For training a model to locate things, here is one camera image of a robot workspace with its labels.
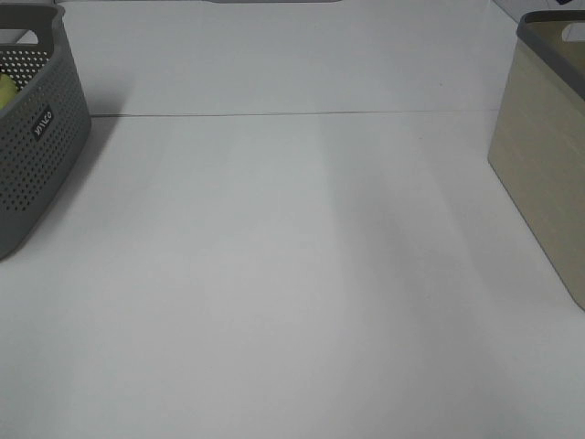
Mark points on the beige basket with grey rim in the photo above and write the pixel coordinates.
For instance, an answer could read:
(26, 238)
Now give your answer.
(537, 148)

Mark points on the grey perforated plastic basket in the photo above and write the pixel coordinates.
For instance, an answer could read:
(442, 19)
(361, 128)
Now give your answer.
(45, 126)

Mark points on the yellow-green cloth in basket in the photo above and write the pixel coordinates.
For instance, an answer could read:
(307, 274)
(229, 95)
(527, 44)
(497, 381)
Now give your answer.
(8, 90)

